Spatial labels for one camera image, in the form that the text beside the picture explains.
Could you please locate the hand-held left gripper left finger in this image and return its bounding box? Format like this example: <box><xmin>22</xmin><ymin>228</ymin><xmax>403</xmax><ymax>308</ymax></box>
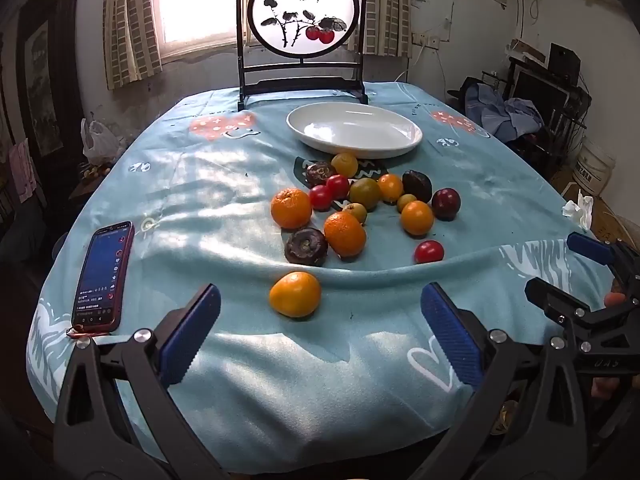
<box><xmin>52</xmin><ymin>282</ymin><xmax>236</xmax><ymax>480</ymax></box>

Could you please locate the red cherry tomato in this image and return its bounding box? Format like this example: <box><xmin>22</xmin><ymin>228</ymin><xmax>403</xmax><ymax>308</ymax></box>
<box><xmin>308</xmin><ymin>185</ymin><xmax>333</xmax><ymax>212</ymax></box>
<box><xmin>326</xmin><ymin>174</ymin><xmax>351</xmax><ymax>200</ymax></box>
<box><xmin>414</xmin><ymin>240</ymin><xmax>445</xmax><ymax>265</ymax></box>

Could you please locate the dark framed wall picture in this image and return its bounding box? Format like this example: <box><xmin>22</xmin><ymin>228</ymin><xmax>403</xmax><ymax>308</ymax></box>
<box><xmin>17</xmin><ymin>10</ymin><xmax>68</xmax><ymax>158</ymax></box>

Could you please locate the blue clothes pile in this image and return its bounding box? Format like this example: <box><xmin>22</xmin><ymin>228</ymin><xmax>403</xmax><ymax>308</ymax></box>
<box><xmin>465</xmin><ymin>82</ymin><xmax>545</xmax><ymax>141</ymax></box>

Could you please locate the white power cable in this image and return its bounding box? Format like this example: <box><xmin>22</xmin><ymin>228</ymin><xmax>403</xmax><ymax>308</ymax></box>
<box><xmin>395</xmin><ymin>42</ymin><xmax>448</xmax><ymax>106</ymax></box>

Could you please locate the white oval plate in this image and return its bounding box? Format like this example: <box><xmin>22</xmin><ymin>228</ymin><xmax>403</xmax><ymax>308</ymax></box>
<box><xmin>286</xmin><ymin>102</ymin><xmax>423</xmax><ymax>160</ymax></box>

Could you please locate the white plastic bucket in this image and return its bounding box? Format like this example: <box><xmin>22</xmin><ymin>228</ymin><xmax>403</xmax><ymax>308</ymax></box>
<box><xmin>574</xmin><ymin>135</ymin><xmax>617</xmax><ymax>196</ymax></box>

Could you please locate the mandarin orange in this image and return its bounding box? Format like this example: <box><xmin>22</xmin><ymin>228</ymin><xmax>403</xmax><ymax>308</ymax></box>
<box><xmin>270</xmin><ymin>187</ymin><xmax>313</xmax><ymax>231</ymax></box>
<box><xmin>269</xmin><ymin>271</ymin><xmax>322</xmax><ymax>319</ymax></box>
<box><xmin>323</xmin><ymin>211</ymin><xmax>367</xmax><ymax>259</ymax></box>

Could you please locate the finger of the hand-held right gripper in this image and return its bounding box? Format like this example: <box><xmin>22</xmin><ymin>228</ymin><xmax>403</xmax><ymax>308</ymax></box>
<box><xmin>566</xmin><ymin>232</ymin><xmax>640</xmax><ymax>286</ymax></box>
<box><xmin>524</xmin><ymin>276</ymin><xmax>592</xmax><ymax>332</ymax></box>

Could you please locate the white plastic bag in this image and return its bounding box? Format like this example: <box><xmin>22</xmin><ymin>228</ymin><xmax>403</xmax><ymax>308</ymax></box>
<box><xmin>81</xmin><ymin>117</ymin><xmax>123</xmax><ymax>166</ymax></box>

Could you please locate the painted screen in black frame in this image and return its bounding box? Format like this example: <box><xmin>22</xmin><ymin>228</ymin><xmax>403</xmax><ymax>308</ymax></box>
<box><xmin>236</xmin><ymin>0</ymin><xmax>369</xmax><ymax>111</ymax></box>

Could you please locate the black hat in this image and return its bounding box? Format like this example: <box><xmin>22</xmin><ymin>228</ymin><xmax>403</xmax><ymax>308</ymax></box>
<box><xmin>446</xmin><ymin>76</ymin><xmax>483</xmax><ymax>111</ymax></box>

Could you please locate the smartphone in red case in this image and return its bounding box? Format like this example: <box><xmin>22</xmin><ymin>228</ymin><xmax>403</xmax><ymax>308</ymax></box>
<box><xmin>71</xmin><ymin>221</ymin><xmax>135</xmax><ymax>335</ymax></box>

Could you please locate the pink cloth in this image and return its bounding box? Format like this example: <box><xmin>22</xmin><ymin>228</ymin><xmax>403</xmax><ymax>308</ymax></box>
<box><xmin>7</xmin><ymin>137</ymin><xmax>38</xmax><ymax>201</ymax></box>

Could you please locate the dark brown mangosteen front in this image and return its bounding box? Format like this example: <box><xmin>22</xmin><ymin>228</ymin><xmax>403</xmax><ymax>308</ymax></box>
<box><xmin>284</xmin><ymin>227</ymin><xmax>329</xmax><ymax>266</ymax></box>

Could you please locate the checked beige curtain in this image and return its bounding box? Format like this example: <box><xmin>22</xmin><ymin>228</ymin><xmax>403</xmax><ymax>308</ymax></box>
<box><xmin>362</xmin><ymin>0</ymin><xmax>413</xmax><ymax>58</ymax></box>
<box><xmin>102</xmin><ymin>0</ymin><xmax>163</xmax><ymax>91</ymax></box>

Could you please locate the bright window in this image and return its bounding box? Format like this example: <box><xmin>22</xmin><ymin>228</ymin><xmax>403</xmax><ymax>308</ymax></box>
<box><xmin>150</xmin><ymin>0</ymin><xmax>381</xmax><ymax>56</ymax></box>

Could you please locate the blue printed tablecloth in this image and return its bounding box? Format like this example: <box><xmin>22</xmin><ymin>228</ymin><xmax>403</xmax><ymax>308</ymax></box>
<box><xmin>27</xmin><ymin>81</ymin><xmax>613</xmax><ymax>476</ymax></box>

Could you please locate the black metal rack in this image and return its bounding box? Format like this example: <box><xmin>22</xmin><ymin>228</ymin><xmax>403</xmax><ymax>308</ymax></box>
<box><xmin>507</xmin><ymin>42</ymin><xmax>588</xmax><ymax>161</ymax></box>

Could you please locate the dark red plum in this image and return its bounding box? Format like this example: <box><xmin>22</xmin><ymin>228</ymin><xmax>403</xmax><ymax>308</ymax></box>
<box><xmin>431</xmin><ymin>187</ymin><xmax>462</xmax><ymax>221</ymax></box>

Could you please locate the large green jujube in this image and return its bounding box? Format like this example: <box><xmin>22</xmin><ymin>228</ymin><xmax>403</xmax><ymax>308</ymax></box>
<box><xmin>349</xmin><ymin>178</ymin><xmax>383</xmax><ymax>211</ymax></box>

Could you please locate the dark passion fruit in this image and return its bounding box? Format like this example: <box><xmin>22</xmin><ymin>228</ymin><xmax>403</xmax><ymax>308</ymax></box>
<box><xmin>402</xmin><ymin>170</ymin><xmax>433</xmax><ymax>204</ymax></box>

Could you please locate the crumpled white tissue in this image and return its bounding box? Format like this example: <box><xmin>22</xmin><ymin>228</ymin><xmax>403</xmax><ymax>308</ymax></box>
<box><xmin>561</xmin><ymin>190</ymin><xmax>595</xmax><ymax>231</ymax></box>

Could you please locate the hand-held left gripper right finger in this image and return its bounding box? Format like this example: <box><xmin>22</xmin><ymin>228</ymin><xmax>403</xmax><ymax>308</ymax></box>
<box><xmin>410</xmin><ymin>281</ymin><xmax>601</xmax><ymax>480</ymax></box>

